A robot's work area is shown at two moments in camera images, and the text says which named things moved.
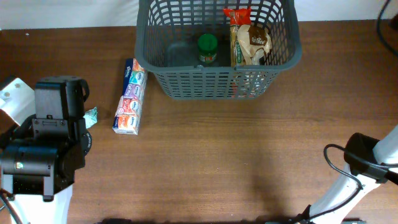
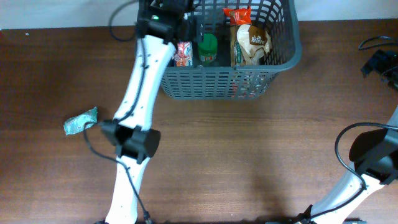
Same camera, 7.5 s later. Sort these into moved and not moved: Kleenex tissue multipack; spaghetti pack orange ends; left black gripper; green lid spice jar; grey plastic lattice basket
Moved: Kleenex tissue multipack; left black gripper
Not moved: green lid spice jar; grey plastic lattice basket; spaghetti pack orange ends
